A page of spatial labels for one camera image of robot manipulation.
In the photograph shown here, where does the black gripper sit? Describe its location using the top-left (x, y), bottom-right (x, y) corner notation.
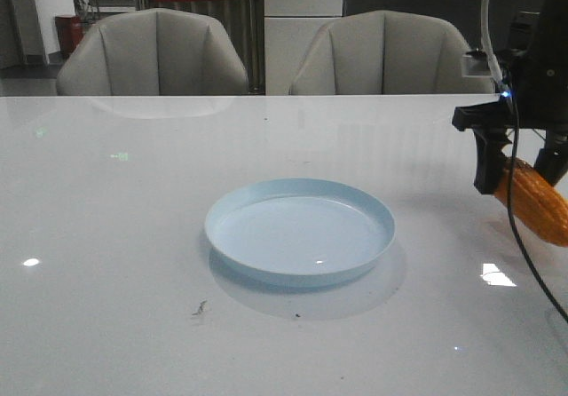
top-left (452, 0), bottom-right (567, 194)

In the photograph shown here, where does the orange corn cob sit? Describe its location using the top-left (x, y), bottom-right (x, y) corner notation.
top-left (511, 159), bottom-right (567, 248)

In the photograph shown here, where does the light blue round plate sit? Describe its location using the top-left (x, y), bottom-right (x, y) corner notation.
top-left (204, 178), bottom-right (396, 288)

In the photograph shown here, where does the grey counter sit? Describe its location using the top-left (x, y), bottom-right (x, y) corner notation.
top-left (343, 0), bottom-right (549, 93)

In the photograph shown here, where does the right grey upholstered chair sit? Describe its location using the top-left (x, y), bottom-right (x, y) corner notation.
top-left (289, 11), bottom-right (494, 95)

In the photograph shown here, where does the grey upholstered chair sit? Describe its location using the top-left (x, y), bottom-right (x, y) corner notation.
top-left (289, 11), bottom-right (494, 95)
top-left (56, 8), bottom-right (249, 96)

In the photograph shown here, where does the white cabinet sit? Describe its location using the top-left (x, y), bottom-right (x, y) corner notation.
top-left (264, 0), bottom-right (343, 95)

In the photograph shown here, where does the left grey upholstered chair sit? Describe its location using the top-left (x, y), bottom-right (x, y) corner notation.
top-left (56, 8), bottom-right (249, 96)

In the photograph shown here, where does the red trash bin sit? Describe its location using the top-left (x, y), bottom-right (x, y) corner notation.
top-left (54, 15), bottom-right (83, 59)

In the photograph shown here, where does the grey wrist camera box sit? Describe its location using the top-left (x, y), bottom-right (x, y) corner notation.
top-left (460, 49), bottom-right (493, 78)

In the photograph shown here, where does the black cable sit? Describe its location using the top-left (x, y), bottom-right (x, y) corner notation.
top-left (503, 69), bottom-right (568, 321)

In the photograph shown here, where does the white cable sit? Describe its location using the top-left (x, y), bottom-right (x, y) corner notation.
top-left (480, 0), bottom-right (505, 87)

